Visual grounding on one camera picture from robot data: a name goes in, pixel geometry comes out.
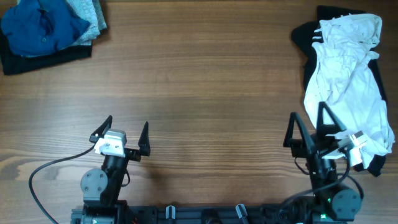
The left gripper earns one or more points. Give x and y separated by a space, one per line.
134 154

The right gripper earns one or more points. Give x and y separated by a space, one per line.
309 145

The white t-shirt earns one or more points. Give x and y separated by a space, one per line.
344 81

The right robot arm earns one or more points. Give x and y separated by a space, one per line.
328 162

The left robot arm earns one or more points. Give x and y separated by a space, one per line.
101 187

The black garment with logo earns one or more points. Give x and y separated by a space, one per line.
301 36

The light grey folded garment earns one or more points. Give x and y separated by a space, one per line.
91 11

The black folded garment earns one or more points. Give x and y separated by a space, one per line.
15 64

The blue shirt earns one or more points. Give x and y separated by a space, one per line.
34 28

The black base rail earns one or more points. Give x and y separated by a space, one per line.
190 215

